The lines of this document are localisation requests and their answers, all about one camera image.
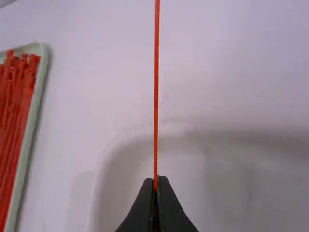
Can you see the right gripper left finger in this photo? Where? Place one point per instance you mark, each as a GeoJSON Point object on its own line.
{"type": "Point", "coordinates": [142, 210]}

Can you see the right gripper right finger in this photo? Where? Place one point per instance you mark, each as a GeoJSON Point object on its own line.
{"type": "Point", "coordinates": [171, 210]}

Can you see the pale tray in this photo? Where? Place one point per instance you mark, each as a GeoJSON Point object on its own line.
{"type": "Point", "coordinates": [37, 106]}

